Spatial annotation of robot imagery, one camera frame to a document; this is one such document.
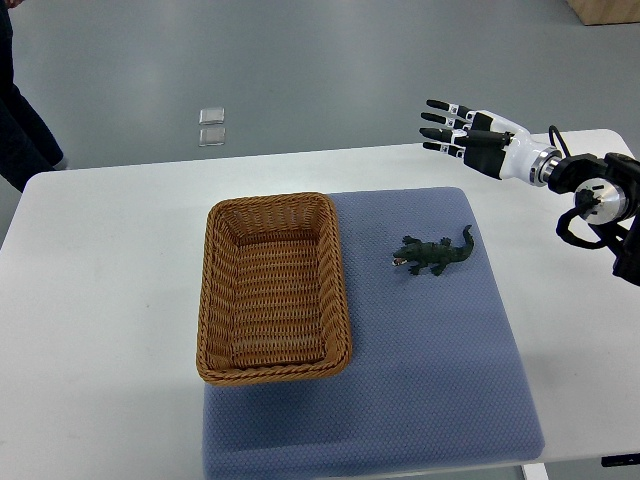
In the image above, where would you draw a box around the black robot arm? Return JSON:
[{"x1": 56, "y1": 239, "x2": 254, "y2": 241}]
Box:
[{"x1": 540, "y1": 125, "x2": 639, "y2": 285}]

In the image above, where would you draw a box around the brown wicker basket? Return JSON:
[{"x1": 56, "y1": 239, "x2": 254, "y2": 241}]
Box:
[{"x1": 196, "y1": 192, "x2": 352, "y2": 386}]

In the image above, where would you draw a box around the blue fabric mat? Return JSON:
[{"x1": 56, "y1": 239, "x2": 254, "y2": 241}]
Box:
[{"x1": 202, "y1": 187, "x2": 544, "y2": 479}]

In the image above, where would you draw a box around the dark green toy crocodile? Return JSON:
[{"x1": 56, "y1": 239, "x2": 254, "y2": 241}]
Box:
[{"x1": 392, "y1": 225, "x2": 475, "y2": 276}]

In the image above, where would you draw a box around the wooden box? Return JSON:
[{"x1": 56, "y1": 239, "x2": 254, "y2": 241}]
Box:
[{"x1": 569, "y1": 0, "x2": 639, "y2": 26}]

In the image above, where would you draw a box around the person in dark clothes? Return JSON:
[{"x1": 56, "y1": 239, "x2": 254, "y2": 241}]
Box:
[{"x1": 1, "y1": 1, "x2": 69, "y2": 192}]

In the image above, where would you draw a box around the black table control panel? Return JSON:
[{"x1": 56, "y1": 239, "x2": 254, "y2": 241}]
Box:
[{"x1": 601, "y1": 453, "x2": 640, "y2": 468}]

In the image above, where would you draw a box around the white table leg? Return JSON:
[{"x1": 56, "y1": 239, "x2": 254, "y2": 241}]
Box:
[{"x1": 521, "y1": 463, "x2": 549, "y2": 480}]

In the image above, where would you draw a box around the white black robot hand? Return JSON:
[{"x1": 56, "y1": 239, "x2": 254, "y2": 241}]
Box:
[{"x1": 419, "y1": 99, "x2": 561, "y2": 186}]

